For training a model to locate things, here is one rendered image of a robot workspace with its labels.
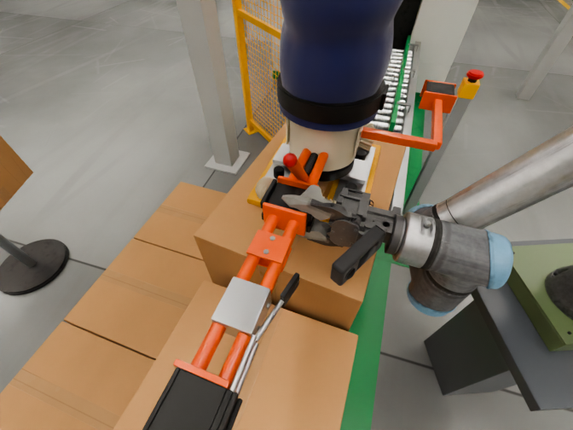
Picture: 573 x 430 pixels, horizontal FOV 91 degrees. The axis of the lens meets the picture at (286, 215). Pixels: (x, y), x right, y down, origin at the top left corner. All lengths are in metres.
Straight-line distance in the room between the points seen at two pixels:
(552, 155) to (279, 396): 0.64
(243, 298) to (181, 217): 1.08
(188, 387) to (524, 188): 0.59
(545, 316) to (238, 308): 0.91
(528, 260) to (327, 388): 0.81
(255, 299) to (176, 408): 0.15
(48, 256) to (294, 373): 2.00
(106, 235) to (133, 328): 1.21
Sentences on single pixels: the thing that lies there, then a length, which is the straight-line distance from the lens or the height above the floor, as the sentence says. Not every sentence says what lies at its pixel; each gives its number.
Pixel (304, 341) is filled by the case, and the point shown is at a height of 0.94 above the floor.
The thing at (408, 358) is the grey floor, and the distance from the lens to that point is 1.77.
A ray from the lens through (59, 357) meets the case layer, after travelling 1.34.
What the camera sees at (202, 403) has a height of 1.23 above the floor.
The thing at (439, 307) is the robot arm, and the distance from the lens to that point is 0.63.
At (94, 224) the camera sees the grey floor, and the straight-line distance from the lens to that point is 2.47.
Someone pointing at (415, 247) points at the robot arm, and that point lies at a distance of 0.50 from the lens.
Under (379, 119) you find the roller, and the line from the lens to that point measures 2.17.
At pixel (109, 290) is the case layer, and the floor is 0.54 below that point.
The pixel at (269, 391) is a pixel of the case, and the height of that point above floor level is 0.94.
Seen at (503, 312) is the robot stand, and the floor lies 0.75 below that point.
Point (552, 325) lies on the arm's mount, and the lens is 1.12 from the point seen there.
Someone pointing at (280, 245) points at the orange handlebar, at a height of 1.22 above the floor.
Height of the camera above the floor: 1.61
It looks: 50 degrees down
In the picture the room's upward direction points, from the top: straight up
